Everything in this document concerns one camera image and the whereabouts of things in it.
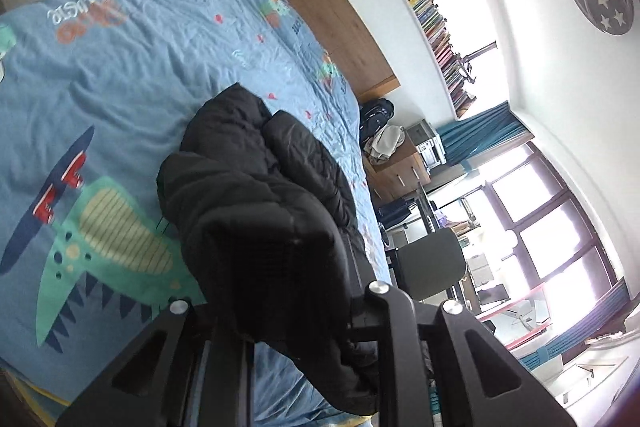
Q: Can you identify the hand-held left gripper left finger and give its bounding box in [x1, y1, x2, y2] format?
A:
[55, 299, 256, 427]

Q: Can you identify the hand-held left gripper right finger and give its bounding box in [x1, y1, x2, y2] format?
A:
[347, 281, 578, 427]

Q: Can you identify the black puffer jacket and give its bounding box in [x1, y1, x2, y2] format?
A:
[156, 82, 436, 415]

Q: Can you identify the pile of beige clothes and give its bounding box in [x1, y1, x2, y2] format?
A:
[362, 125, 406, 166]

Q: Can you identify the grey chair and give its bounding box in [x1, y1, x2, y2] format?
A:
[385, 227, 468, 303]

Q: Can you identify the dark blue bag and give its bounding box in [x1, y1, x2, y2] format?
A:
[376, 199, 416, 229]

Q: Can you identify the glass desk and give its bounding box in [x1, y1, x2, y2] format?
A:
[470, 282, 556, 351]

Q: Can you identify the wooden dresser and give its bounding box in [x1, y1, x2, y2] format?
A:
[362, 127, 432, 206]

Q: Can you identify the window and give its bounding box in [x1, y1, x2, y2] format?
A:
[415, 0, 627, 350]

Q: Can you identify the teal curtain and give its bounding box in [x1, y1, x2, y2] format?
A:
[520, 277, 640, 369]
[437, 102, 532, 166]

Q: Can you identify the white printer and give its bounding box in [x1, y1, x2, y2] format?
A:
[406, 119, 447, 168]

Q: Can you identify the black backpack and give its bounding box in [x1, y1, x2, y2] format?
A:
[359, 98, 396, 142]

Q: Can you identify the blue printed bedspread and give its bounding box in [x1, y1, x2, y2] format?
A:
[0, 0, 393, 427]

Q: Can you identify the row of books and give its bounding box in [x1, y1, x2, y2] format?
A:
[352, 0, 478, 118]

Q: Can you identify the wooden headboard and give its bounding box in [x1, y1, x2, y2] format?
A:
[239, 0, 401, 104]

